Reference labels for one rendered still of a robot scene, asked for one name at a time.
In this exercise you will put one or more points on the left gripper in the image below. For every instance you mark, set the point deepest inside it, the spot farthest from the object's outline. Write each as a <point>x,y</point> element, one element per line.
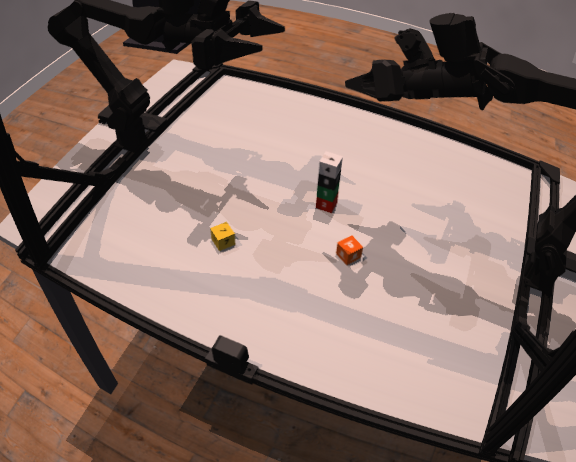
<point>219,46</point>

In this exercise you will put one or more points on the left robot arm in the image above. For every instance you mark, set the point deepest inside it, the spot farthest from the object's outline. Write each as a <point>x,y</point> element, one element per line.
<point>127,98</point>

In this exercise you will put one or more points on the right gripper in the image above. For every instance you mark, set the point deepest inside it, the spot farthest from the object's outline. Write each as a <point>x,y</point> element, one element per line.
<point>392,82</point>

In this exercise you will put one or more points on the green block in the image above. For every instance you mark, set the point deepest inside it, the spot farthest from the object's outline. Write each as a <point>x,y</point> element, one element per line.
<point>327,194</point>

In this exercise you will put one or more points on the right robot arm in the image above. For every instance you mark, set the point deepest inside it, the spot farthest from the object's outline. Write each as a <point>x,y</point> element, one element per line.
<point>510,80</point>

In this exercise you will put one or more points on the red block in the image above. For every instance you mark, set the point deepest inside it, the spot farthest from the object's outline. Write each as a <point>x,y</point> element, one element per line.
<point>326,205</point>

